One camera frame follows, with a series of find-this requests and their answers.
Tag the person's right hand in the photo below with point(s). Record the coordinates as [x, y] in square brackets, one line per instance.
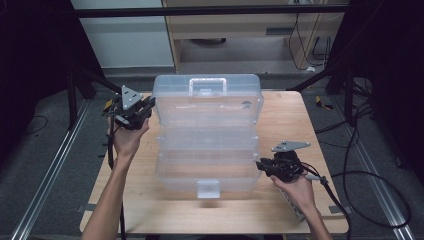
[298, 193]

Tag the white cabinet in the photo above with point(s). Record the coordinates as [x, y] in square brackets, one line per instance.
[126, 40]

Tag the yellow black tape strip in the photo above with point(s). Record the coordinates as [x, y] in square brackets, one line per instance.
[322, 104]
[107, 105]

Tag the aluminium floor rail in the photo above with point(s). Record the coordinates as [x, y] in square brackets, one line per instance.
[386, 203]
[50, 180]

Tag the clear plastic storage box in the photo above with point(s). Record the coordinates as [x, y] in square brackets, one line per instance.
[206, 146]

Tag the black horizontal frame bar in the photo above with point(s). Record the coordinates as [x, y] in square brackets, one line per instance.
[200, 11]

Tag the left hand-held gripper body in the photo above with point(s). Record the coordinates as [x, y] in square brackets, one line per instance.
[130, 98]

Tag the person's left hand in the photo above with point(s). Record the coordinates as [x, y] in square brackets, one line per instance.
[128, 141]

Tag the grey tape strip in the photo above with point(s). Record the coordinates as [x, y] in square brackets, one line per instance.
[340, 209]
[87, 207]

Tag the light wooden desk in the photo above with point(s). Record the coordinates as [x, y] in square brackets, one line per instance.
[233, 25]

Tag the black metal stand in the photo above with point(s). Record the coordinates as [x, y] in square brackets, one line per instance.
[72, 100]
[348, 96]

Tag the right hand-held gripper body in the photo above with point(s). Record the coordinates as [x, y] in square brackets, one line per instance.
[288, 163]

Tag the black curtain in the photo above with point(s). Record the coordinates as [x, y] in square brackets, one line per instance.
[393, 66]
[33, 50]

